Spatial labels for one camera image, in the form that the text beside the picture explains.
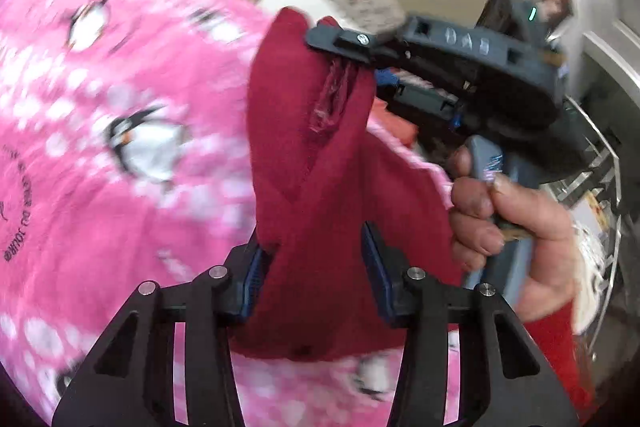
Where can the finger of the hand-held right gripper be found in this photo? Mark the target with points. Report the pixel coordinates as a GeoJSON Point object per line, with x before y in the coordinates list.
{"type": "Point", "coordinates": [425, 99]}
{"type": "Point", "coordinates": [345, 41]}

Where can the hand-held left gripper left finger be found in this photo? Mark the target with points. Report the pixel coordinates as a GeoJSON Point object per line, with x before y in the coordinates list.
{"type": "Point", "coordinates": [252, 277]}

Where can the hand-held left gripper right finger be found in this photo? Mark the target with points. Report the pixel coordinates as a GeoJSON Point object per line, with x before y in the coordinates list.
{"type": "Point", "coordinates": [374, 267]}

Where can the dark red garment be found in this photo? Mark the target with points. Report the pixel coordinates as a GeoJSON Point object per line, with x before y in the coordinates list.
{"type": "Point", "coordinates": [310, 187]}

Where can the person's right forearm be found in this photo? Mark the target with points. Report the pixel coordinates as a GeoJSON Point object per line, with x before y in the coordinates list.
{"type": "Point", "coordinates": [555, 347]}

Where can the person's right hand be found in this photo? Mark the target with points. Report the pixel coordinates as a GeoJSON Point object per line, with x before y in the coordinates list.
{"type": "Point", "coordinates": [540, 222]}

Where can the glass side table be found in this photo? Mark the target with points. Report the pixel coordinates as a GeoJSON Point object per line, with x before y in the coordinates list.
{"type": "Point", "coordinates": [585, 157]}

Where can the pink penguin print blanket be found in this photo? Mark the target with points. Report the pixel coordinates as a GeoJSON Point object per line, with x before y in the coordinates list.
{"type": "Point", "coordinates": [150, 207]}

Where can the white patterned cloth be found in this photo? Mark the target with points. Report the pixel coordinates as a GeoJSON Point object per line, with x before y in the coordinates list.
{"type": "Point", "coordinates": [595, 267]}

